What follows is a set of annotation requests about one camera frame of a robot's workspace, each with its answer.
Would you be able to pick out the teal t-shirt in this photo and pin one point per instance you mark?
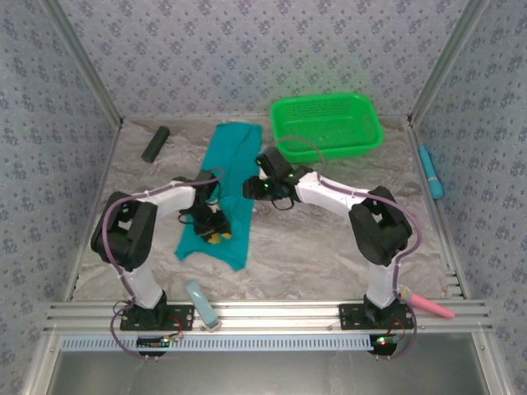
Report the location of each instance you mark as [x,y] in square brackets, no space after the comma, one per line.
[234,164]

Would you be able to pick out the green plastic mesh basket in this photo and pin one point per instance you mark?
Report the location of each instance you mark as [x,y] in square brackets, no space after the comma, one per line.
[329,123]

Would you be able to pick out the blue cylindrical tube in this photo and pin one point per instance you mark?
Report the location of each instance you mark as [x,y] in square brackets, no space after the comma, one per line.
[431,177]

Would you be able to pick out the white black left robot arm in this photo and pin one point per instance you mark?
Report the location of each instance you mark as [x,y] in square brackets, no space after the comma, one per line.
[173,201]

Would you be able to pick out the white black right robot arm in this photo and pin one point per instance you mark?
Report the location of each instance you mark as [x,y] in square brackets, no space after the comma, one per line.
[329,193]

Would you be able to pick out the light blue flat brush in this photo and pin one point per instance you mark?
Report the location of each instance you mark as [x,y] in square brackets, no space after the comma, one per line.
[201,306]

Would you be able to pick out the black rectangular block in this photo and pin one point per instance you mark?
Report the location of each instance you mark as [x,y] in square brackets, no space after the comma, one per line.
[155,144]

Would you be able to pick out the pink cylindrical tube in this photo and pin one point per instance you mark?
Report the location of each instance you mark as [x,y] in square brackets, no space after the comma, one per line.
[428,304]

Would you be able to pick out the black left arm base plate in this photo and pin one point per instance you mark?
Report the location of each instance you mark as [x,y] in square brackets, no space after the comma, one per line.
[183,317]

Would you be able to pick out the long aluminium mounting rail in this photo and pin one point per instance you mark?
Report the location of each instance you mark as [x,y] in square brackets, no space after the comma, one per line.
[267,317]

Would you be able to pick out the aluminium table side rail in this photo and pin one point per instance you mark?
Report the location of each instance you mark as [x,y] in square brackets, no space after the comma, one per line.
[443,222]
[108,158]

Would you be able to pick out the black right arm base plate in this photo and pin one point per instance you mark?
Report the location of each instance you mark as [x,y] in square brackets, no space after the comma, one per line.
[350,317]

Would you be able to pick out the aluminium corner post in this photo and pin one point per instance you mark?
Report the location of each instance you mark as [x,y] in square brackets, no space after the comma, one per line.
[87,61]
[444,61]

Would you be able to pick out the aluminium frame leg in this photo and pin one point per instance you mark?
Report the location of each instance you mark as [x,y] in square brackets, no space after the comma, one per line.
[41,364]
[490,364]

